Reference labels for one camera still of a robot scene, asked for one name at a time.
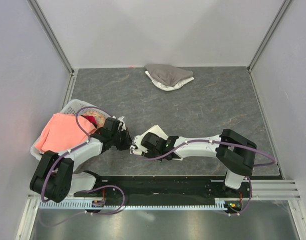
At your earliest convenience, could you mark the white plastic basket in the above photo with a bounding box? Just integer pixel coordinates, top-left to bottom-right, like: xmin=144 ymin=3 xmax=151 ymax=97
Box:
xmin=31 ymin=99 xmax=111 ymax=160

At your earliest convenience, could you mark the red item in basket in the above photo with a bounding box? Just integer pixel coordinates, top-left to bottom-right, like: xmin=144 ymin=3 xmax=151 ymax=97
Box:
xmin=82 ymin=111 xmax=106 ymax=129

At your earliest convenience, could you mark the white cloth napkin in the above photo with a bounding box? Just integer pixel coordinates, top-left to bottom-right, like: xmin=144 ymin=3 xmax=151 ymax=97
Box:
xmin=133 ymin=125 xmax=168 ymax=146

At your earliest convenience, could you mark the aluminium frame post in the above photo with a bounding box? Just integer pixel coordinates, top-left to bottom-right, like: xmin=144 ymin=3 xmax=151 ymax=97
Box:
xmin=28 ymin=0 xmax=74 ymax=75
xmin=247 ymin=0 xmax=293 ymax=73

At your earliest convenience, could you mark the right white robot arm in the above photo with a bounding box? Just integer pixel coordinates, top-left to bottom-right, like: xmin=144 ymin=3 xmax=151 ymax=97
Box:
xmin=134 ymin=128 xmax=257 ymax=197

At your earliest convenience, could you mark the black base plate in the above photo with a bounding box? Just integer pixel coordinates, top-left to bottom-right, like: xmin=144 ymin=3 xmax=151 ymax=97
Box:
xmin=75 ymin=174 xmax=251 ymax=206

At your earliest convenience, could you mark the grey folded cloth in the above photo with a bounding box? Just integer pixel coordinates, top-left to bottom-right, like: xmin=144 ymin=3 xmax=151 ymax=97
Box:
xmin=145 ymin=63 xmax=193 ymax=87

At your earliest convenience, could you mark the left aluminium frame post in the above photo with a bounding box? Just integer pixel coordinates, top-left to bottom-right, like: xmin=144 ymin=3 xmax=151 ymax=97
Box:
xmin=28 ymin=0 xmax=74 ymax=75

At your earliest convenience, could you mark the pink cloth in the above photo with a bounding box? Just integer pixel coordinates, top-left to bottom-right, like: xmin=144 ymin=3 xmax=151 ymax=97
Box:
xmin=35 ymin=113 xmax=96 ymax=153

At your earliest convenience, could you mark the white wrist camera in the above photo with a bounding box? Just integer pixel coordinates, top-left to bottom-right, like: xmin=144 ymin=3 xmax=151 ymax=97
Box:
xmin=113 ymin=116 xmax=126 ymax=132
xmin=130 ymin=135 xmax=147 ymax=156

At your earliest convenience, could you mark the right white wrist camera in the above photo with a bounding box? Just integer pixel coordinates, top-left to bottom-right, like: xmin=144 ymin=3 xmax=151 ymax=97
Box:
xmin=130 ymin=135 xmax=147 ymax=156

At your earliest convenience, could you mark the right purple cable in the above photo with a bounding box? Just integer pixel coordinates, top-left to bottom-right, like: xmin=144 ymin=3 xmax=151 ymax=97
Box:
xmin=136 ymin=139 xmax=277 ymax=218

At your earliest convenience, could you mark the purple cable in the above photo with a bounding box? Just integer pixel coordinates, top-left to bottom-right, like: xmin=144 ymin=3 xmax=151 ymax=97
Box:
xmin=41 ymin=106 xmax=126 ymax=203
xmin=136 ymin=139 xmax=277 ymax=218

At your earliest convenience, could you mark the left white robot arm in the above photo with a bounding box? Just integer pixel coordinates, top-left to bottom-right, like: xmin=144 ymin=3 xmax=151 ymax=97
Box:
xmin=30 ymin=117 xmax=132 ymax=203

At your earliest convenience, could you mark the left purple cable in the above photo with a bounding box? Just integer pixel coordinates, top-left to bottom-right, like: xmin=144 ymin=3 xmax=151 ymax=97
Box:
xmin=41 ymin=106 xmax=126 ymax=203

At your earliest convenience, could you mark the white folded cloth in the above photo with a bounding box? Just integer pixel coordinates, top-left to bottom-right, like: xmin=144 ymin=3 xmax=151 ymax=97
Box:
xmin=145 ymin=71 xmax=195 ymax=91

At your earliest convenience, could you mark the right aluminium frame post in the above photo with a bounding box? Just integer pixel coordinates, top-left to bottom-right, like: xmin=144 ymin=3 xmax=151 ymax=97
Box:
xmin=247 ymin=0 xmax=293 ymax=73

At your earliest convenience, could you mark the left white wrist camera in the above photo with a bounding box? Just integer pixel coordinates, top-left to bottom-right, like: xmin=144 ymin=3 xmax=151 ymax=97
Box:
xmin=113 ymin=116 xmax=126 ymax=132

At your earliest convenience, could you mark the white cable duct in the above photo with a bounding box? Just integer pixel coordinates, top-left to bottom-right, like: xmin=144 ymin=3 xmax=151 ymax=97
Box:
xmin=38 ymin=199 xmax=240 ymax=211

